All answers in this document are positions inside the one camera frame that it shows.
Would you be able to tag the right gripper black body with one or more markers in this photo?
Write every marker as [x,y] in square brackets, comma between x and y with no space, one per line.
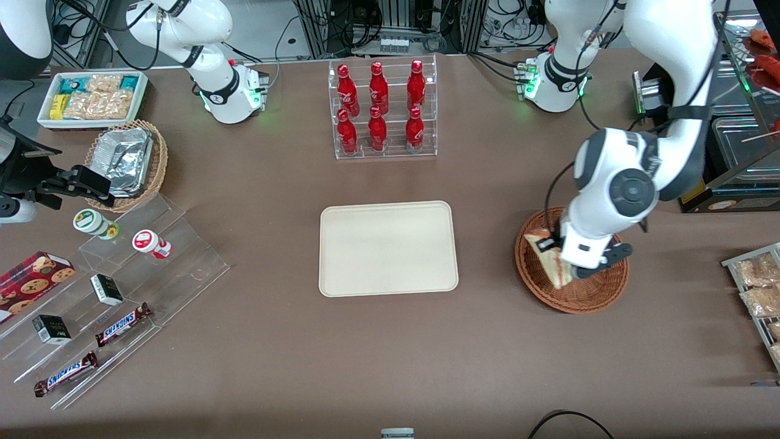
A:
[24,172]

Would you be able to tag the triangle sandwich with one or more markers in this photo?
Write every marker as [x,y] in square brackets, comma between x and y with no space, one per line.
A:
[548,262]

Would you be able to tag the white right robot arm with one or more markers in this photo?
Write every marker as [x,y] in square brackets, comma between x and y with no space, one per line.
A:
[225,97]

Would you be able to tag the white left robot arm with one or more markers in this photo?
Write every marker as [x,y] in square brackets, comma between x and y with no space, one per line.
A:
[627,189]

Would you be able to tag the brown wicker basket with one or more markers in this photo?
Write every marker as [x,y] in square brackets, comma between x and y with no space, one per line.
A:
[585,299]

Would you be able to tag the light wicker basket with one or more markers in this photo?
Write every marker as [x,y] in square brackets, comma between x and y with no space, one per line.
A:
[159,164]

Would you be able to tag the cream plastic tray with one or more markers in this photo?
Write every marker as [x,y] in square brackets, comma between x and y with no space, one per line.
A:
[390,250]

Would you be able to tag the green lidded yogurt cup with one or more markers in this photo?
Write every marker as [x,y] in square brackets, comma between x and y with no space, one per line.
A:
[88,221]

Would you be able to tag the aluminium foil container stack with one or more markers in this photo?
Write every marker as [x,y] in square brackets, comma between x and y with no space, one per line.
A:
[125,158]

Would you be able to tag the clear cracker snack bag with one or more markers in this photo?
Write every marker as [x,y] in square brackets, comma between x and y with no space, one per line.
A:
[116,105]
[82,105]
[103,83]

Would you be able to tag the yellow snack packet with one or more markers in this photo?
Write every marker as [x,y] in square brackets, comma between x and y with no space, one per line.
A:
[57,107]

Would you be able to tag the red lidded yogurt cup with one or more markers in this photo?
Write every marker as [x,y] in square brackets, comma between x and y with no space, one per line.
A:
[146,241]

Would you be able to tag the white rectangular snack bin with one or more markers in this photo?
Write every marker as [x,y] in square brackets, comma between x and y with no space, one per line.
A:
[141,100]

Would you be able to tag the teal snack packet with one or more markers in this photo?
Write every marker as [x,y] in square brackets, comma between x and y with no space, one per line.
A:
[129,82]
[72,84]

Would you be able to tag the red plaid cookie box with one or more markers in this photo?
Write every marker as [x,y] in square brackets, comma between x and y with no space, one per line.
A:
[30,280]

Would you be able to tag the small black carton box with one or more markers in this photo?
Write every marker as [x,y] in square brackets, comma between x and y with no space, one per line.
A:
[106,289]
[52,330]

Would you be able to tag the clear acrylic stepped shelf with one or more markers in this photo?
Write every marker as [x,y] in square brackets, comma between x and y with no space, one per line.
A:
[183,262]

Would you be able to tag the Snickers chocolate bar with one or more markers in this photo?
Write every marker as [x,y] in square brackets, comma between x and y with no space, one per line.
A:
[124,325]
[66,374]

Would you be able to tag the hot food display case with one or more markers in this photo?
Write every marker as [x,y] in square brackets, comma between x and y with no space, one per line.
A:
[731,183]

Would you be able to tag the clear bagged pastry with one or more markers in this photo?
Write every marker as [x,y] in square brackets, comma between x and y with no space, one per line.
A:
[762,300]
[776,353]
[774,330]
[755,271]

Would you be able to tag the small grey electronic box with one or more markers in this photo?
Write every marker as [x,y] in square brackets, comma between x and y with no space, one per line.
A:
[651,94]

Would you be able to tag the red cola bottle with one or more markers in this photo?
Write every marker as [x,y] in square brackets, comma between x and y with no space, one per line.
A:
[377,131]
[378,90]
[416,86]
[414,131]
[347,91]
[347,135]

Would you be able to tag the clear acrylic bottle rack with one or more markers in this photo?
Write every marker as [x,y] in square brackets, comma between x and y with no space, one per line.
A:
[396,146]

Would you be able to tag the grey white device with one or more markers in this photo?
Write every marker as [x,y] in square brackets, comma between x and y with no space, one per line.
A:
[397,433]

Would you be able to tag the white power strip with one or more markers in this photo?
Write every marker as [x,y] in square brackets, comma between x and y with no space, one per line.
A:
[394,44]

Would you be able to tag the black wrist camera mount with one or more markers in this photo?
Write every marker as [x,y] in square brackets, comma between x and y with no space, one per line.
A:
[620,253]

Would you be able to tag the aluminium frame equipment rack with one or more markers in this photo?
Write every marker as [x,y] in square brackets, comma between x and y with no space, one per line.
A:
[317,27]

